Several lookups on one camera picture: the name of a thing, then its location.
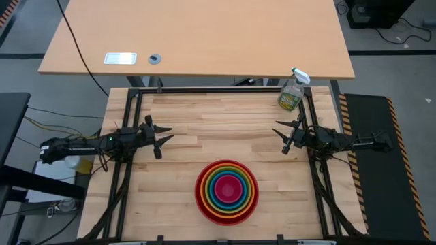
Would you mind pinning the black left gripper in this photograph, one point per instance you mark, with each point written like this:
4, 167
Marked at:
148, 136

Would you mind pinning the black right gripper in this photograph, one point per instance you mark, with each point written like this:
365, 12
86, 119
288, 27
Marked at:
301, 137

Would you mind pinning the magenta plastic bowl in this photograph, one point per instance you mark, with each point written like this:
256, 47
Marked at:
227, 188

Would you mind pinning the blue plastic bowl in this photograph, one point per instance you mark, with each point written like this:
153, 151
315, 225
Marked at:
227, 206

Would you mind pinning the green plastic bowl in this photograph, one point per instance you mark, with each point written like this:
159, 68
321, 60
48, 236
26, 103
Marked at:
227, 209

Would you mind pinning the yellow plastic bowl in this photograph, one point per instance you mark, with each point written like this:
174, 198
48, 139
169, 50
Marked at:
227, 213

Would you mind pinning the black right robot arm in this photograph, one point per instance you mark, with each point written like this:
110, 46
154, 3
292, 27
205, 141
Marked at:
344, 140

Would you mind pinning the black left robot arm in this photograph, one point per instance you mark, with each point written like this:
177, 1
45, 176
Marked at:
78, 148

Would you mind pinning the nested rainbow bowls stack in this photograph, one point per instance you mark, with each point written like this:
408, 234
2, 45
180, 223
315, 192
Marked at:
227, 222

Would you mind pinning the green spray bottle white trigger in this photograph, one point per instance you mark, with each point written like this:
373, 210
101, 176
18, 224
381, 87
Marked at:
291, 97

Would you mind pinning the white rectangular desk panel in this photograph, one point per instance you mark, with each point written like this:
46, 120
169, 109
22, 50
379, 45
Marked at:
120, 58

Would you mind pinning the clear yellowish plastic bottle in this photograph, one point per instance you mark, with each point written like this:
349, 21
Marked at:
80, 165

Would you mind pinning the orange plastic bowl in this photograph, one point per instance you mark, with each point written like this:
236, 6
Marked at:
227, 216

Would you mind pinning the black hazard-striped floor mat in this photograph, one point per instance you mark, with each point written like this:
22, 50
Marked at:
374, 190

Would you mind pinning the light wooden desk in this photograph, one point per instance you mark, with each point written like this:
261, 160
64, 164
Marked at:
211, 34

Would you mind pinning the white flat board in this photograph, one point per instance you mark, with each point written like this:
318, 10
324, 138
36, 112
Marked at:
47, 170

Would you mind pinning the small metal carabiner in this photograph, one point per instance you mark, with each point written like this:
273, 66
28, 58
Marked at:
51, 211

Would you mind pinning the black equipment box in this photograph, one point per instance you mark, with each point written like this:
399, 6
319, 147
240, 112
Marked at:
378, 13

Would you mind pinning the black side table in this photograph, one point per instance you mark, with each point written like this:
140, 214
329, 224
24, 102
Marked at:
12, 115

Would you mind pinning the black aluminium table frame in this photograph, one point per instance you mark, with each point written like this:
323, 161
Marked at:
204, 90

